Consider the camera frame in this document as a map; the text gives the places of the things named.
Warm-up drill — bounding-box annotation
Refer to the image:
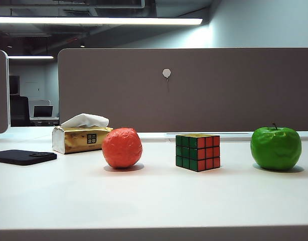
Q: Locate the wide brown desk partition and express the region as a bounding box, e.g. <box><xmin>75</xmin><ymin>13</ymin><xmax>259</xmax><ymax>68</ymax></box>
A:
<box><xmin>57</xmin><ymin>47</ymin><xmax>308</xmax><ymax>133</ymax></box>

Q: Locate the wrinkled orange fruit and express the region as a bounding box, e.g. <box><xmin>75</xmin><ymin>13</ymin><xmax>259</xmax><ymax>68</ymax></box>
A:
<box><xmin>101</xmin><ymin>127</ymin><xmax>143</xmax><ymax>169</ymax></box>

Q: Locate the gold tissue pack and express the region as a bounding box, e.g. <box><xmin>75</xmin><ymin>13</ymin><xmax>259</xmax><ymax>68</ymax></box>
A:
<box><xmin>52</xmin><ymin>113</ymin><xmax>114</xmax><ymax>155</ymax></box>

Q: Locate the black office chair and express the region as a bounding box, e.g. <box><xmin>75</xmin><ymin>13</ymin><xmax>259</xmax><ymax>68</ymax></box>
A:
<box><xmin>10</xmin><ymin>95</ymin><xmax>32</xmax><ymax>127</ymax></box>

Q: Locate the white adhesive wall hook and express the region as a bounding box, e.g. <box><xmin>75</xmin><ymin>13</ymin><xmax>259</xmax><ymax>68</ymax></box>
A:
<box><xmin>162</xmin><ymin>68</ymin><xmax>172</xmax><ymax>87</ymax></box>

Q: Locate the open laptop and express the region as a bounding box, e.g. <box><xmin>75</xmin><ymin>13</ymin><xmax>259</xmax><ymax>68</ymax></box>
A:
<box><xmin>33</xmin><ymin>105</ymin><xmax>54</xmax><ymax>118</ymax></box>

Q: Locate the long ceiling light strip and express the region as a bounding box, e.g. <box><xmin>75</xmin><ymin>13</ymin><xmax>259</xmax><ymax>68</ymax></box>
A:
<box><xmin>0</xmin><ymin>16</ymin><xmax>204</xmax><ymax>26</ymax></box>

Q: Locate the background office desk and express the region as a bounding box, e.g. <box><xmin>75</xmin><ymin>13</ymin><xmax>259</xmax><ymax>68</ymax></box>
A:
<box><xmin>30</xmin><ymin>116</ymin><xmax>60</xmax><ymax>126</ymax></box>

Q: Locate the narrow brown desk partition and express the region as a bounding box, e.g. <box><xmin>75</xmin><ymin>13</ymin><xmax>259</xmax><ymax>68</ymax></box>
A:
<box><xmin>0</xmin><ymin>48</ymin><xmax>11</xmax><ymax>134</ymax></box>

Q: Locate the short ceiling light strip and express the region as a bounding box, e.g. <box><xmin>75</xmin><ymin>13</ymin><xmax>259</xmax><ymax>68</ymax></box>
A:
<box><xmin>8</xmin><ymin>55</ymin><xmax>55</xmax><ymax>60</ymax></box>

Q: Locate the Rubik's cube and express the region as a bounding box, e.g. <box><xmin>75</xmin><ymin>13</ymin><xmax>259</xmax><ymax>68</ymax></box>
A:
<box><xmin>175</xmin><ymin>134</ymin><xmax>221</xmax><ymax>173</ymax></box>

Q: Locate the black smartphone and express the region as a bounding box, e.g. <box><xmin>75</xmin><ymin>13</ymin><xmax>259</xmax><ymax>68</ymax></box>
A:
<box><xmin>0</xmin><ymin>149</ymin><xmax>58</xmax><ymax>166</ymax></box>

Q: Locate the green plastic apple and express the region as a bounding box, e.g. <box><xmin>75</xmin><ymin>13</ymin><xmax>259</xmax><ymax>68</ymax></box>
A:
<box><xmin>250</xmin><ymin>122</ymin><xmax>302</xmax><ymax>171</ymax></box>

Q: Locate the dark wall cabinet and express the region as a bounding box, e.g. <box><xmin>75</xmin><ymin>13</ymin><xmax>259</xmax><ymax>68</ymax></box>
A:
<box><xmin>9</xmin><ymin>75</ymin><xmax>21</xmax><ymax>95</ymax></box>

